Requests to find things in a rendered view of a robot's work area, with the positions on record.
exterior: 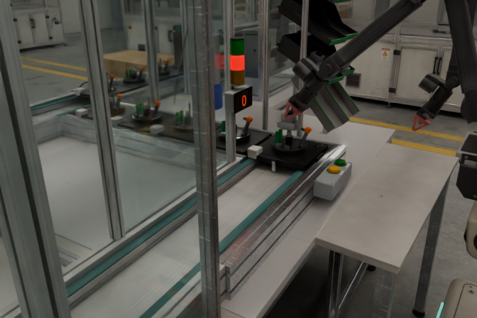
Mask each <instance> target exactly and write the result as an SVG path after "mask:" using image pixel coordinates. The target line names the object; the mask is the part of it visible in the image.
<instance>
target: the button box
mask: <svg viewBox="0 0 477 318"><path fill-rule="evenodd" d="M335 160H336V159H334V160H333V161H332V162H331V163H330V164H329V165H328V166H327V167H326V168H325V170H324V171H323V172H322V173H321V174H320V175H319V176H318V177H317V178H316V179H315V180H314V186H313V196H315V197H320V198H323V199H328V200H331V201H332V200H333V198H335V196H336V195H337V194H338V192H339V191H340V190H341V188H342V187H343V186H344V185H345V184H346V182H347V181H348V180H349V178H350V177H351V169H352V163H350V162H346V164H345V165H342V166H340V165H336V164H335ZM330 166H337V167H339V168H340V171H339V172H338V173H332V172H329V171H328V168H329V167H330Z"/></svg>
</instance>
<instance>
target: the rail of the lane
mask: <svg viewBox="0 0 477 318"><path fill-rule="evenodd" d="M334 159H343V160H346V146H344V145H340V144H335V145H334V146H333V147H332V148H331V149H330V150H329V151H328V152H327V153H326V154H325V155H324V154H323V153H321V154H320V155H319V156H318V157H317V158H316V163H315V164H314V165H313V166H312V167H311V168H310V169H309V170H308V171H307V172H306V173H305V174H304V175H303V176H302V177H301V178H300V179H299V180H298V181H297V182H296V183H295V184H294V185H293V186H292V187H291V188H290V189H289V190H288V191H287V192H286V193H285V194H284V195H283V196H282V197H281V198H280V199H279V200H278V201H277V202H276V203H275V204H274V205H273V206H272V207H270V208H269V209H268V210H267V211H266V212H265V213H264V214H263V215H262V216H261V217H260V218H259V219H258V220H257V221H256V222H255V223H254V224H253V225H252V226H251V227H250V228H249V229H248V230H247V231H245V232H244V233H243V234H242V235H241V236H240V237H239V238H238V239H237V240H236V241H235V242H234V243H233V244H232V245H231V246H230V247H229V248H228V249H227V250H226V251H225V252H224V253H223V254H221V255H220V256H219V264H222V265H225V273H224V275H225V278H226V289H225V291H224V292H226V299H228V300H232V299H233V297H234V296H235V295H236V294H237V292H238V291H239V290H240V289H241V288H242V287H243V286H244V285H245V284H246V282H247V281H248V280H249V279H250V277H251V276H252V275H253V274H254V273H255V272H256V271H257V269H259V267H260V266H261V265H262V264H263V262H264V261H265V260H266V259H267V258H268V256H269V255H270V254H271V253H272V252H273V251H274V250H275V249H276V247H277V246H278V245H279V244H280V242H281V241H282V240H283V239H284V238H285V237H286V236H287V235H288V234H289V232H290V231H291V230H292V229H293V228H294V226H295V225H296V224H297V223H298V221H299V220H300V219H301V218H302V217H303V216H304V215H305V214H306V213H307V211H308V210H309V209H310V208H311V206H312V205H313V204H314V203H315V202H316V201H317V200H318V199H319V197H315V196H313V186H314V180H315V179H316V178H317V177H318V176H319V175H320V174H321V173H322V172H323V171H324V170H325V168H326V167H327V166H328V165H329V164H330V163H331V162H332V161H333V160H334Z"/></svg>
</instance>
